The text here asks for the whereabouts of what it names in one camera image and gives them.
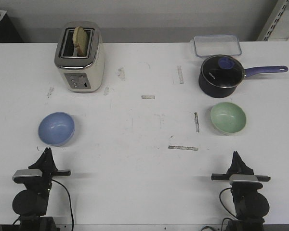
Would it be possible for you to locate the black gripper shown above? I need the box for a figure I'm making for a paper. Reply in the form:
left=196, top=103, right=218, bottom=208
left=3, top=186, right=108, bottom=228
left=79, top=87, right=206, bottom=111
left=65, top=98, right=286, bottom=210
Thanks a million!
left=28, top=147, right=71, bottom=190
left=210, top=151, right=271, bottom=190

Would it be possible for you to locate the blue bowl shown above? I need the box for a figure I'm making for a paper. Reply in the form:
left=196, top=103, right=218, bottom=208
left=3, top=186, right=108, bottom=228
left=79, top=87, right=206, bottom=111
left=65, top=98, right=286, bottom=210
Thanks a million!
left=38, top=112, right=75, bottom=146

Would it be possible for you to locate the green bowl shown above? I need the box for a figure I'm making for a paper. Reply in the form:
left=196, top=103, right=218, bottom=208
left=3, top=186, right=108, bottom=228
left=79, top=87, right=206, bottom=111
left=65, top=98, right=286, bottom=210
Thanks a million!
left=210, top=102, right=247, bottom=135

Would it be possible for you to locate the dark blue saucepan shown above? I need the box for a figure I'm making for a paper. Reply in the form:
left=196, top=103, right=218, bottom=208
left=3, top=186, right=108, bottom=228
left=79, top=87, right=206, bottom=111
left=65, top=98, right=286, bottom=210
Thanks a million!
left=198, top=65, right=288, bottom=98

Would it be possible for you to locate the glass pot lid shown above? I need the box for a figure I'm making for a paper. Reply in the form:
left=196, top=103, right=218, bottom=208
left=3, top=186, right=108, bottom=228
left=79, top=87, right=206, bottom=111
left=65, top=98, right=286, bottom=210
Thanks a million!
left=201, top=55, right=245, bottom=88

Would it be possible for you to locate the cream two-slot toaster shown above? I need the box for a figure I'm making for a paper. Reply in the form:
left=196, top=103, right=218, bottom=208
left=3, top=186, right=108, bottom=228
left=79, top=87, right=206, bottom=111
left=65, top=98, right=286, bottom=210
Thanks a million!
left=54, top=21, right=105, bottom=93

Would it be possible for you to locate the clear plastic container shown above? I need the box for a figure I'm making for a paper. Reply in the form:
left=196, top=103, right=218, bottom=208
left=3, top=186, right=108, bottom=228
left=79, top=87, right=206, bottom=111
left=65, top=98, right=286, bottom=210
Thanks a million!
left=190, top=34, right=242, bottom=58

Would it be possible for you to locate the toast slice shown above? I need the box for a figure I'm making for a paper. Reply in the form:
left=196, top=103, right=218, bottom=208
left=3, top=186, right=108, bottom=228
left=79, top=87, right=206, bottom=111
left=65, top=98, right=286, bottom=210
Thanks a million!
left=72, top=26, right=89, bottom=57

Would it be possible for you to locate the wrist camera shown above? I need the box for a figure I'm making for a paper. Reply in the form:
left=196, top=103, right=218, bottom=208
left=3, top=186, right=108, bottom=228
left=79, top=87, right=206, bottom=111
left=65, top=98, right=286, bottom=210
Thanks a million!
left=229, top=174, right=259, bottom=185
left=12, top=169, right=42, bottom=184

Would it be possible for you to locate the right black cable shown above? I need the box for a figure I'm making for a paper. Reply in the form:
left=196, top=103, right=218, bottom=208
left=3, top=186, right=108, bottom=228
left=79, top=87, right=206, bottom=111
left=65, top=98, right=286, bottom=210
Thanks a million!
left=219, top=188, right=236, bottom=221

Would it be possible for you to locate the black cable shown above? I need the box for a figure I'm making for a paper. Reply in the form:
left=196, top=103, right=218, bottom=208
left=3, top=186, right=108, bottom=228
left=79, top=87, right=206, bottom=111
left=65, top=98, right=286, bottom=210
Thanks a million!
left=49, top=179, right=75, bottom=231
left=219, top=188, right=236, bottom=221

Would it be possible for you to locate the left black cable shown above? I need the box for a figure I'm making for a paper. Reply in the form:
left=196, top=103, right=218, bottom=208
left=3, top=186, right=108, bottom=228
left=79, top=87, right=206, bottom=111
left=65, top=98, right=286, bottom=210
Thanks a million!
left=49, top=179, right=75, bottom=231

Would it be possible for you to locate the white metal shelf frame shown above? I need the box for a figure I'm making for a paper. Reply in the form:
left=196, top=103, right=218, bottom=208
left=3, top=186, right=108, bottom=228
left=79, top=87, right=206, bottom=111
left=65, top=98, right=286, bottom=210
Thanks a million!
left=256, top=0, right=289, bottom=41

